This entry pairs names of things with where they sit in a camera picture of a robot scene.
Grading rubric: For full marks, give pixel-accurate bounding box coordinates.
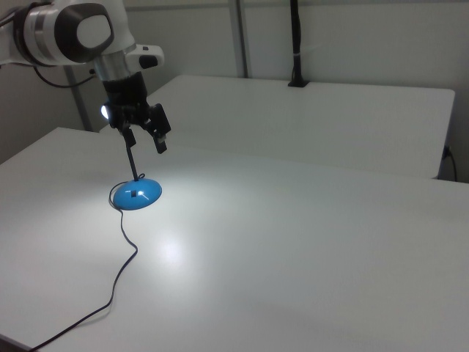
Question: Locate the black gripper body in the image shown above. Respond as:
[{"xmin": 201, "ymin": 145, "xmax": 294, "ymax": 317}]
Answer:
[{"xmin": 101, "ymin": 72, "xmax": 152, "ymax": 130}]

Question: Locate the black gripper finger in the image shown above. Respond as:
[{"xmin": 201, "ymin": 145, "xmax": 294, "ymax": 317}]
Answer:
[
  {"xmin": 144, "ymin": 103, "xmax": 173, "ymax": 155},
  {"xmin": 122, "ymin": 125, "xmax": 136, "ymax": 149}
]

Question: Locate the blue desk lamp black neck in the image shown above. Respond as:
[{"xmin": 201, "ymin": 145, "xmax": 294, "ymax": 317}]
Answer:
[{"xmin": 100, "ymin": 103, "xmax": 163, "ymax": 212}]

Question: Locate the black clamped pole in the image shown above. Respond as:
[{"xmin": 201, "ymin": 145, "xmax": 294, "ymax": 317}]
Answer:
[{"xmin": 287, "ymin": 0, "xmax": 311, "ymax": 89}]

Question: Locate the grey partition frame post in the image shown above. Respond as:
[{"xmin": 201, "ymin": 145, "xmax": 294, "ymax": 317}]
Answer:
[
  {"xmin": 228, "ymin": 0, "xmax": 254, "ymax": 79},
  {"xmin": 63, "ymin": 65, "xmax": 93, "ymax": 132}
]

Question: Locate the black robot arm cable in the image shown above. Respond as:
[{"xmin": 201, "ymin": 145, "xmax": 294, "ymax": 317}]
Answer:
[{"xmin": 33, "ymin": 65, "xmax": 99, "ymax": 89}]

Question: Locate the black lamp power cable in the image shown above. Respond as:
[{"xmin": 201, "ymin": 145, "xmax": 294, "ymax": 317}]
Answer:
[{"xmin": 28, "ymin": 185, "xmax": 140, "ymax": 352}]

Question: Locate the black cable at table edge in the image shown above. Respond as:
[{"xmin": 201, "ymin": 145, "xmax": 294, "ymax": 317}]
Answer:
[{"xmin": 443, "ymin": 145, "xmax": 459, "ymax": 182}]

